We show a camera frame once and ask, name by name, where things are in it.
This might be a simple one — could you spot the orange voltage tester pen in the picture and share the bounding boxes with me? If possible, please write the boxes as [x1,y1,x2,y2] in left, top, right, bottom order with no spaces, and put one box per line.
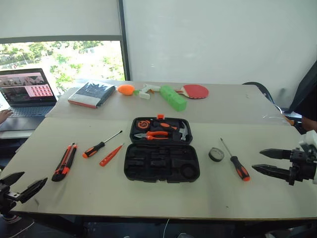
[99,143,124,168]

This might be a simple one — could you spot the orange black handled tool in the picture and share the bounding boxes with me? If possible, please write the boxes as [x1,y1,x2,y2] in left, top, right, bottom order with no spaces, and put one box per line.
[152,121,178,131]

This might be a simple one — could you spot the orange black spring clamp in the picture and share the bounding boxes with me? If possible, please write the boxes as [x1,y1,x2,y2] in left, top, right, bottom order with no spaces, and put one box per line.
[284,116,298,127]

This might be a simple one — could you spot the bystander bare hand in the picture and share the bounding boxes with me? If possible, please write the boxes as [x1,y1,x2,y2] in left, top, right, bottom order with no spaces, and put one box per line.
[0,109,13,124]

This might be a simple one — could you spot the green plastic block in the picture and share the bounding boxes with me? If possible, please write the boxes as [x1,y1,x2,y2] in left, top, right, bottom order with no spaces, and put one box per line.
[159,85,187,112]

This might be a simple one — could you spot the orange toy carrot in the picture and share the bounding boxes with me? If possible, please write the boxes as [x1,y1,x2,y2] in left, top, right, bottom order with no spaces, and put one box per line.
[117,84,141,97]

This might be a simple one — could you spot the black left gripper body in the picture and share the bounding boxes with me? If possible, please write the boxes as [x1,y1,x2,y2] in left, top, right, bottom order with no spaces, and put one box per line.
[0,183,20,216]

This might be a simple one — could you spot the black orange utility knife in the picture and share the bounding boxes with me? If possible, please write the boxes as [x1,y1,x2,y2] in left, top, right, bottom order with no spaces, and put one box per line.
[51,142,78,183]

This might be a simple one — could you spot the thin white cable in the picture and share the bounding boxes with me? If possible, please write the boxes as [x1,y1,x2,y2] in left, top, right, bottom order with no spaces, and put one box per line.
[163,218,171,238]

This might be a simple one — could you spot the red table tennis paddle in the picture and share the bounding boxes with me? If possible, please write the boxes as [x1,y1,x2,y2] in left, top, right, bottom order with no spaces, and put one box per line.
[174,84,210,100]

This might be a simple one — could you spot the dark laptop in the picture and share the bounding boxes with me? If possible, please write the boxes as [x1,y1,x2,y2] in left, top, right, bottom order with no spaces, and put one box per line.
[0,68,59,132]

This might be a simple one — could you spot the white roller blind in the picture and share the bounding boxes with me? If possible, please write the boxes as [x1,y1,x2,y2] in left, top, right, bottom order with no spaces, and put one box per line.
[0,0,122,40]

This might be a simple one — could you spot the steel claw hammer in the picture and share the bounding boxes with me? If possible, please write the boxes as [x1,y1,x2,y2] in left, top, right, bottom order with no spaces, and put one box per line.
[173,121,190,142]

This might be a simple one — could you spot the black plastic tool case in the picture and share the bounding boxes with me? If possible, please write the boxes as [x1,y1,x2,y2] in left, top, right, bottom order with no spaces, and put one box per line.
[123,114,201,183]

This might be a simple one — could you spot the black orange Phillips screwdriver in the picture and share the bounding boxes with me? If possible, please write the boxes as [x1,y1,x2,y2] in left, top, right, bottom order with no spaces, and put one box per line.
[219,137,251,182]

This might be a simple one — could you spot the dark book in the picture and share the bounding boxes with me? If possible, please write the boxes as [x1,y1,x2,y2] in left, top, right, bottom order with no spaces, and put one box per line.
[67,81,116,109]

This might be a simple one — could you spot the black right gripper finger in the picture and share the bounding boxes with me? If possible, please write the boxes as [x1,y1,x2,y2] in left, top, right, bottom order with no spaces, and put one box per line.
[251,164,291,181]
[259,148,292,160]

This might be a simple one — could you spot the black electrical tape roll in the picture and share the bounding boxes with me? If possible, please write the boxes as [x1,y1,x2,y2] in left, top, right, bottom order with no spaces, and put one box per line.
[208,147,225,163]

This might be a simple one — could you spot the black orange flathead screwdriver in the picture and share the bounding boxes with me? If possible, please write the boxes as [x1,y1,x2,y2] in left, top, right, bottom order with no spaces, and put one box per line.
[82,129,123,159]

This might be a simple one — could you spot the grey sneaker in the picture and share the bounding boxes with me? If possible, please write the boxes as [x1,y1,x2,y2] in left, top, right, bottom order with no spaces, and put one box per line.
[1,213,22,224]

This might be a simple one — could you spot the orange black tape measure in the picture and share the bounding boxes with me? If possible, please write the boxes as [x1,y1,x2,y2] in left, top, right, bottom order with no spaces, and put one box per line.
[135,119,151,130]

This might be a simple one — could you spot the dark window frame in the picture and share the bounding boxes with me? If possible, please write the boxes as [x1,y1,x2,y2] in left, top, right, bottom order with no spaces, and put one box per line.
[0,0,131,81]

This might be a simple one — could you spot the black chair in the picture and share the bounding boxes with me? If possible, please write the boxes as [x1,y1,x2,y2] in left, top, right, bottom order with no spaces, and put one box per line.
[242,81,282,110]

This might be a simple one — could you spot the black fabric sheet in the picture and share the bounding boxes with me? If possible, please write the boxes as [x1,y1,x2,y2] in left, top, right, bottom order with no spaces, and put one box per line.
[288,64,317,115]

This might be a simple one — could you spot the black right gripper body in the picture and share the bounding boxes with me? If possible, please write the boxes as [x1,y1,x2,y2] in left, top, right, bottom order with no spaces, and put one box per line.
[288,148,317,186]

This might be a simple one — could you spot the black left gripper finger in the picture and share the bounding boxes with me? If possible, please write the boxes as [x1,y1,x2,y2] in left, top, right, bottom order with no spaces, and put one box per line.
[17,177,48,204]
[0,172,25,186]

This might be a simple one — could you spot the orange handled pliers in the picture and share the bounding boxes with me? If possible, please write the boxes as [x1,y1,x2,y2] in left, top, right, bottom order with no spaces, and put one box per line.
[134,130,169,141]

